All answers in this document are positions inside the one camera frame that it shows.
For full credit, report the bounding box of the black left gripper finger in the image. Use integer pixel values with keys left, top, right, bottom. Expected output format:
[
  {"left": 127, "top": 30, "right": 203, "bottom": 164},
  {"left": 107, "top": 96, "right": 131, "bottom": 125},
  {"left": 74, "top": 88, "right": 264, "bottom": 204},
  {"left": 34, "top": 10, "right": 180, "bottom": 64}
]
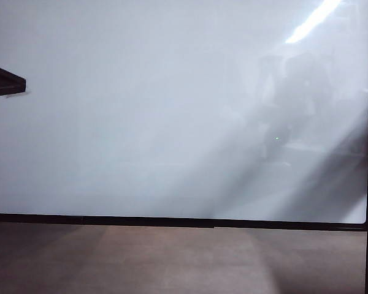
[{"left": 0, "top": 62, "right": 27, "bottom": 99}]

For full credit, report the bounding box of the white whiteboard with black frame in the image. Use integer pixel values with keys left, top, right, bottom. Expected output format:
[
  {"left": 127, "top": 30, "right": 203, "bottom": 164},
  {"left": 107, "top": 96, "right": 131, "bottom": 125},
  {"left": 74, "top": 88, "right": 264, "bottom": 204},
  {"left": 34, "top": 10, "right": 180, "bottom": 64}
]
[{"left": 0, "top": 0, "right": 368, "bottom": 232}]

